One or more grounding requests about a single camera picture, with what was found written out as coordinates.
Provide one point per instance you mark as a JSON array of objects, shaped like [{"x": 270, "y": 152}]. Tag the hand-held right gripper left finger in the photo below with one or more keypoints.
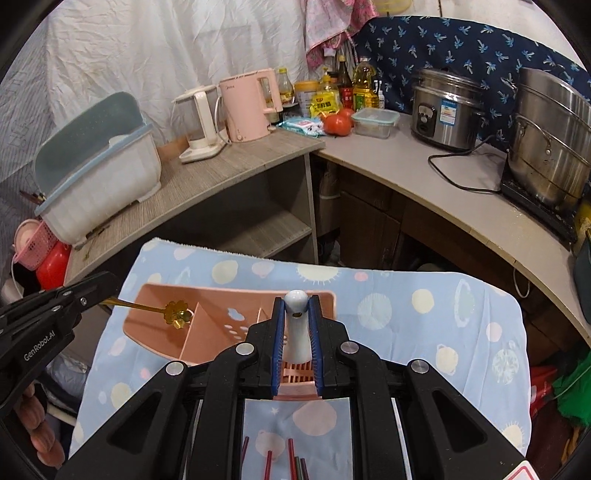
[{"x": 278, "y": 341}]

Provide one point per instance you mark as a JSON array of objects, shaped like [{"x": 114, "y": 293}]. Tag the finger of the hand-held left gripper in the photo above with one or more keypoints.
[{"x": 78, "y": 295}]

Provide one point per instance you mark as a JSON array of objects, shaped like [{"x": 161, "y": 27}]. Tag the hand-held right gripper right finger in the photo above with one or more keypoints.
[{"x": 315, "y": 341}]

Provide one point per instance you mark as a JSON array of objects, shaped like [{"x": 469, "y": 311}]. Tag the white ceramic spoon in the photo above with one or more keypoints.
[{"x": 295, "y": 332}]

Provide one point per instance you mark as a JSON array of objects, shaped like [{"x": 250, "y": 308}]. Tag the pink plastic utensil holder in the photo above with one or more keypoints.
[{"x": 217, "y": 332}]

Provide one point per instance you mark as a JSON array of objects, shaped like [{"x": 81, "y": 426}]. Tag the dark red chopstick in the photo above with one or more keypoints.
[{"x": 245, "y": 450}]

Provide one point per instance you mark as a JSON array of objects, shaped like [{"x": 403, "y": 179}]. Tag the person's left hand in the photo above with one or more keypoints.
[{"x": 41, "y": 429}]

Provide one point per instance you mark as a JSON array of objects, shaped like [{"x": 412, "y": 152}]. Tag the red plastic basin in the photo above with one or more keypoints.
[{"x": 53, "y": 267}]

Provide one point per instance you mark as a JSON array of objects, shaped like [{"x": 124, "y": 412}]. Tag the pink plastic basket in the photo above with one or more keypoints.
[{"x": 39, "y": 244}]

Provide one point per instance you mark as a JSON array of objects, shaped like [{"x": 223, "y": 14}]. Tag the blue planet print cloth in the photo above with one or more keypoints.
[{"x": 392, "y": 323}]

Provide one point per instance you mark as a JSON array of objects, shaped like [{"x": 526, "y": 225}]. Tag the pink round container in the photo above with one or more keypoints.
[{"x": 23, "y": 235}]

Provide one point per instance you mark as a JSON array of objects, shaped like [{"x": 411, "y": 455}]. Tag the white dish drainer box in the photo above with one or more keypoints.
[{"x": 106, "y": 184}]

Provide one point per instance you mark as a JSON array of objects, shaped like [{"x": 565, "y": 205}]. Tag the grey striped sheet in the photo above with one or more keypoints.
[{"x": 18, "y": 138}]

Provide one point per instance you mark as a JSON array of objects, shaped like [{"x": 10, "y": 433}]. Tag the wood grain shelf cabinet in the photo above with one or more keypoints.
[{"x": 231, "y": 161}]

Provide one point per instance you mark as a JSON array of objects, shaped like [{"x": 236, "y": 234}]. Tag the white glass kettle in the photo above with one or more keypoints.
[{"x": 201, "y": 120}]

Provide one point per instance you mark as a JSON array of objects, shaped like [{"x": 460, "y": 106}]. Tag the blue wet wipes packet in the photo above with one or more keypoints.
[{"x": 302, "y": 125}]

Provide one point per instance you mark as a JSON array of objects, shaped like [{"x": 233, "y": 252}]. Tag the clear plastic food container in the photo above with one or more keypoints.
[{"x": 375, "y": 123}]

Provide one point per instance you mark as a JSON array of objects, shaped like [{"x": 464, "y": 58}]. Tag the red plastic bag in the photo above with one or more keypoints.
[{"x": 542, "y": 392}]

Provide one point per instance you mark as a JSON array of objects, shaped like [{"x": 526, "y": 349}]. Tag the pink electric kettle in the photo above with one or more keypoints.
[{"x": 242, "y": 110}]

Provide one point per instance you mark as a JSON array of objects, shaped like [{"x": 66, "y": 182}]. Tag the yellow seasoning packet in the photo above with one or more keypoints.
[{"x": 324, "y": 107}]

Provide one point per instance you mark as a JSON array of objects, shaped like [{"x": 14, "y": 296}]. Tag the small white bottle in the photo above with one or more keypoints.
[{"x": 381, "y": 99}]

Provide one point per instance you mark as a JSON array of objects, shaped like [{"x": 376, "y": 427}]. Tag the amber bottle yellow cap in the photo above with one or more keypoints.
[{"x": 285, "y": 90}]

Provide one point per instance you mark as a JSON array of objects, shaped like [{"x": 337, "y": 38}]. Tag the dark soy sauce bottle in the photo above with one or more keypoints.
[{"x": 345, "y": 87}]

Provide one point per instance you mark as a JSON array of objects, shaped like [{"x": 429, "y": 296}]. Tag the black induction cooker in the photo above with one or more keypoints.
[{"x": 531, "y": 203}]

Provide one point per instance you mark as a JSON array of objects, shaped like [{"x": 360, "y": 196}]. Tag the small yellow cap bottle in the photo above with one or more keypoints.
[{"x": 329, "y": 84}]

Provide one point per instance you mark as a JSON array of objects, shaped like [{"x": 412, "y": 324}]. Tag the cooking oil bottle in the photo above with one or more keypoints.
[{"x": 364, "y": 87}]

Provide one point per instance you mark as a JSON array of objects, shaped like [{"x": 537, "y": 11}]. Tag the green plastic bag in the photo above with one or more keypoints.
[{"x": 572, "y": 387}]

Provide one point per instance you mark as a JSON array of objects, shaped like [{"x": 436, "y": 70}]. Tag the steel rice cooker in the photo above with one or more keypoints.
[{"x": 448, "y": 115}]

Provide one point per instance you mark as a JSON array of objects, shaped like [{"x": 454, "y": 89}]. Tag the white hanging sheet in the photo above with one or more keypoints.
[{"x": 161, "y": 46}]

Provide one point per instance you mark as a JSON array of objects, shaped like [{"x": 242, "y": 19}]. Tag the steel steamer pot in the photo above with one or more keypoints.
[{"x": 549, "y": 138}]

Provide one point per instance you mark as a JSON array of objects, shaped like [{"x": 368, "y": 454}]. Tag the pink floral cloth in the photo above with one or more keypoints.
[{"x": 323, "y": 27}]

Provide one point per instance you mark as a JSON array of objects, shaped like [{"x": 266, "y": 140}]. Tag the navy printed cloth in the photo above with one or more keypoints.
[{"x": 461, "y": 46}]

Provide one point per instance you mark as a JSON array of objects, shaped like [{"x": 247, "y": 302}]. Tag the yellow cutting board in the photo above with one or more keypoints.
[{"x": 392, "y": 5}]

